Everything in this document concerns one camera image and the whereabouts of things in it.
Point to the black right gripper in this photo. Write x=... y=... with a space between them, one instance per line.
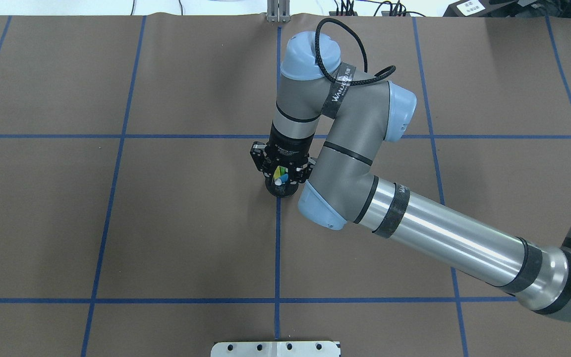
x=289 y=144

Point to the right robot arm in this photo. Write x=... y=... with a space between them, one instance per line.
x=330 y=121

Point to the black mesh pen cup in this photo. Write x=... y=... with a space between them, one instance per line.
x=287 y=189

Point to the black box with label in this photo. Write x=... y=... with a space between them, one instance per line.
x=468 y=8

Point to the aluminium frame post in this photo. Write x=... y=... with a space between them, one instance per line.
x=278 y=11

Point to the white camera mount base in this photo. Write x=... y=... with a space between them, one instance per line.
x=277 y=349

